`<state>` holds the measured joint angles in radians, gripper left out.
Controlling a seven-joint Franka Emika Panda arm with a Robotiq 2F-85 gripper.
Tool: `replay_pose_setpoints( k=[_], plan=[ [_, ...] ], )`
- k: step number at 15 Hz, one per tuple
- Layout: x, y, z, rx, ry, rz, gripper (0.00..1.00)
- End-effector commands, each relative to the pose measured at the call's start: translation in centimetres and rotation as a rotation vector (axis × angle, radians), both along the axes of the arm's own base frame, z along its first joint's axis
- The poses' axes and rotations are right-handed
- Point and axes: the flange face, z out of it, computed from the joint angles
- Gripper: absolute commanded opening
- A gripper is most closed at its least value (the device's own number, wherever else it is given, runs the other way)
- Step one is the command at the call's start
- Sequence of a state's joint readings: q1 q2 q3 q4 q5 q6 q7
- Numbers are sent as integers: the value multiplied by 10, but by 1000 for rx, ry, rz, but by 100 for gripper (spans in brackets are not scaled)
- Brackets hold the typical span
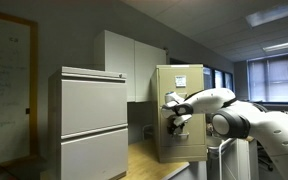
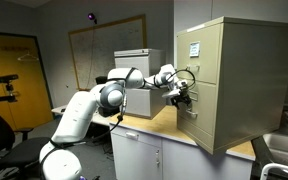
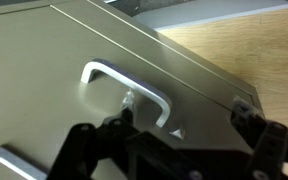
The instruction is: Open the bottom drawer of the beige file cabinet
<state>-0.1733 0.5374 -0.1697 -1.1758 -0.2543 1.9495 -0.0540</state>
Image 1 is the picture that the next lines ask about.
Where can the white wall cabinet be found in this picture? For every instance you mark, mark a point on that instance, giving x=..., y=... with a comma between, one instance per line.
x=120, y=66

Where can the small cabinet lock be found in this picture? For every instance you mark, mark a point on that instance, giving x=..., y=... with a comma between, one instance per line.
x=120, y=75

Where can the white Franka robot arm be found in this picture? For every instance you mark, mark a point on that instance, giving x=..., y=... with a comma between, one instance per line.
x=270, y=133

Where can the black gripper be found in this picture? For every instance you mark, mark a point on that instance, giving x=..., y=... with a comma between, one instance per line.
x=176, y=122

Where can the grey cabinet tall drawer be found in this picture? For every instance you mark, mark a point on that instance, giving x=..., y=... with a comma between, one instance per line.
x=94, y=106

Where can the beige metal file cabinet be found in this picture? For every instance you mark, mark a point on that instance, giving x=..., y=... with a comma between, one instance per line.
x=155, y=133

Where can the grey lateral file cabinet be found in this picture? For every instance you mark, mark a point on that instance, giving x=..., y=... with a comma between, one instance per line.
x=54, y=133

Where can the wood framed whiteboard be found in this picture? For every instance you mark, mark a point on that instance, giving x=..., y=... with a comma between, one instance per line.
x=4, y=83

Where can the small black whiteboard clip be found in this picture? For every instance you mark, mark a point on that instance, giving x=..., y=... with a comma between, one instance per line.
x=27, y=110

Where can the beige cabinet drawer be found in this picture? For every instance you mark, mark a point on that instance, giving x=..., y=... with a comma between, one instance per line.
x=195, y=133
x=167, y=80

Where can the narrow ceiling light strip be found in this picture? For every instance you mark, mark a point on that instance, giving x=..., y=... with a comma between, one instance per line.
x=284, y=45

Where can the wide ceiling light panel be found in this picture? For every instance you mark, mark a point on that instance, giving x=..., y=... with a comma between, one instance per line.
x=274, y=13

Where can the black office chair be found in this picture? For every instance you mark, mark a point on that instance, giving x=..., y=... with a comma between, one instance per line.
x=264, y=156

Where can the white cart with metal tube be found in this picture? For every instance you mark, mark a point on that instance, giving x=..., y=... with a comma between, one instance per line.
x=240, y=160

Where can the white paper label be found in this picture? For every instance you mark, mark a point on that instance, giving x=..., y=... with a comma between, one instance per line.
x=180, y=81

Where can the dark glass partition windows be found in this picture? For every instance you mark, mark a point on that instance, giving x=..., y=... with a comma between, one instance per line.
x=217, y=78

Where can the window with grey blinds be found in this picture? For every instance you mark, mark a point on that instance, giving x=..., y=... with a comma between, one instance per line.
x=277, y=80

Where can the grey cabinet short drawer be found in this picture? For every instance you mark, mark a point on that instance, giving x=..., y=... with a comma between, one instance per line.
x=94, y=156

